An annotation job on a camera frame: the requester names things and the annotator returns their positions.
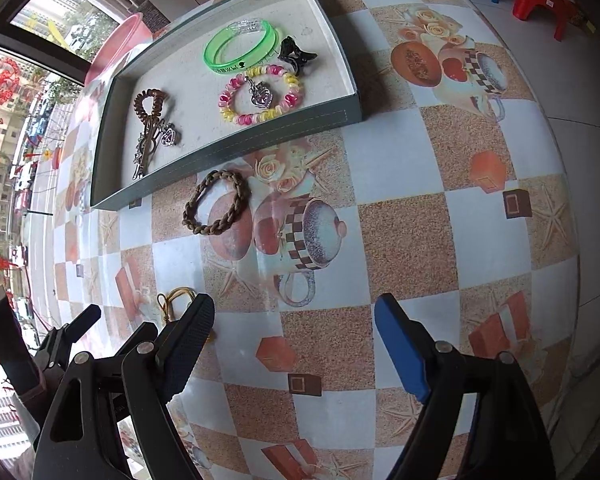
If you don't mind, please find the yellow hair tie with bead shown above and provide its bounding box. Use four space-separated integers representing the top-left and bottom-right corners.
156 286 216 346

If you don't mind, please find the brown braided hair band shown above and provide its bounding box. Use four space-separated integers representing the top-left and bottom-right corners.
182 169 251 236

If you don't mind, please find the silver heart pendant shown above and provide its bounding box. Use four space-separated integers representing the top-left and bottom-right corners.
247 78 274 110

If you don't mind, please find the pink yellow beaded bracelet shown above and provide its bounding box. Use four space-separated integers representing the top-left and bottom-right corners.
217 63 306 127

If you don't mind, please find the green translucent bangle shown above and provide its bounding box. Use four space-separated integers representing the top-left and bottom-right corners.
202 18 278 74

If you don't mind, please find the black hair claw clip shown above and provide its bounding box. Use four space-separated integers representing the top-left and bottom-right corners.
278 36 317 76

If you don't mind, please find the grey-green jewelry tray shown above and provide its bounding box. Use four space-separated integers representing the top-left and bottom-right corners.
91 0 362 210

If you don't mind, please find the patterned tablecloth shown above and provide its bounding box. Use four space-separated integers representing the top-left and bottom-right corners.
43 0 578 479

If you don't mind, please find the pink plastic basin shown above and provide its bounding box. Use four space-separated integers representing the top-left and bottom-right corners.
84 13 152 86

